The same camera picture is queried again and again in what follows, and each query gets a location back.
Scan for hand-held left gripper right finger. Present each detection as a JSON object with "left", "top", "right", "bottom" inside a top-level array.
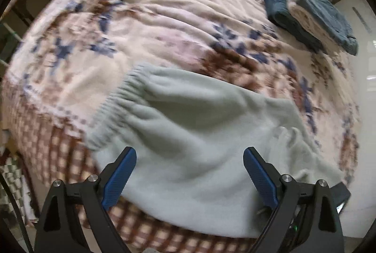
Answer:
[{"left": 243, "top": 147, "right": 345, "bottom": 253}]

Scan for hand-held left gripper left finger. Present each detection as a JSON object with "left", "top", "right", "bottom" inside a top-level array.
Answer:
[{"left": 35, "top": 147, "right": 137, "bottom": 253}]

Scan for light green fleece pants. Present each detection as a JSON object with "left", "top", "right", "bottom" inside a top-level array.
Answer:
[{"left": 86, "top": 64, "right": 345, "bottom": 239}]

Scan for folded cream pants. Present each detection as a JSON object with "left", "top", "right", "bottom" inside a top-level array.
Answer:
[{"left": 286, "top": 2, "right": 326, "bottom": 45}]

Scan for folded dark pants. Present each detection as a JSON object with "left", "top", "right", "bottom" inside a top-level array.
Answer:
[{"left": 262, "top": 0, "right": 324, "bottom": 52}]

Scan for green checkered cloth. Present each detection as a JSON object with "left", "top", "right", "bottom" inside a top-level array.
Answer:
[{"left": 0, "top": 150, "right": 36, "bottom": 226}]

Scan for white bed headboard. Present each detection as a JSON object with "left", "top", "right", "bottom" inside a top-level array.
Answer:
[{"left": 333, "top": 0, "right": 376, "bottom": 154}]

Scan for floral blanket with plaid border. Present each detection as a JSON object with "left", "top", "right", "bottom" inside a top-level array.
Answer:
[{"left": 1, "top": 0, "right": 363, "bottom": 253}]

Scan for folded blue jeans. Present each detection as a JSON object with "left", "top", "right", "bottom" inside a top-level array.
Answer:
[{"left": 289, "top": 0, "right": 359, "bottom": 55}]

